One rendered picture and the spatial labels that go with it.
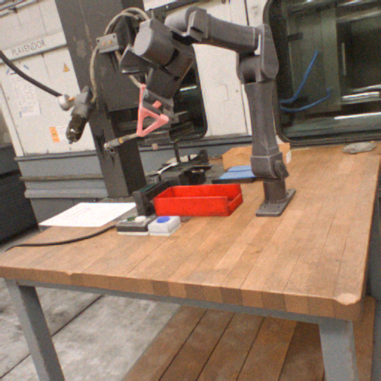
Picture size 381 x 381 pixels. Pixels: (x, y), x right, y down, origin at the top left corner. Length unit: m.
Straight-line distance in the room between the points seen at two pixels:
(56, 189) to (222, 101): 1.49
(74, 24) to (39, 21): 4.48
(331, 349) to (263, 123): 0.56
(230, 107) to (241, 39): 0.99
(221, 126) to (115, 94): 0.74
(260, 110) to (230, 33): 0.21
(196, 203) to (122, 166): 0.46
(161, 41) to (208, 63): 1.18
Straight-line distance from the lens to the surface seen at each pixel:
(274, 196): 1.09
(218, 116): 1.98
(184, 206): 1.13
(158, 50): 0.80
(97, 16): 1.43
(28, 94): 2.90
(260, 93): 1.02
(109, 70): 1.41
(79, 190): 2.74
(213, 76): 1.97
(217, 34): 0.93
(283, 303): 0.73
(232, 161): 1.56
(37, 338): 1.31
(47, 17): 5.84
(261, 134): 1.03
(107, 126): 1.46
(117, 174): 1.49
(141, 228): 1.07
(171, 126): 1.33
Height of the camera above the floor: 1.29
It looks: 16 degrees down
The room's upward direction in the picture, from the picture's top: 11 degrees counter-clockwise
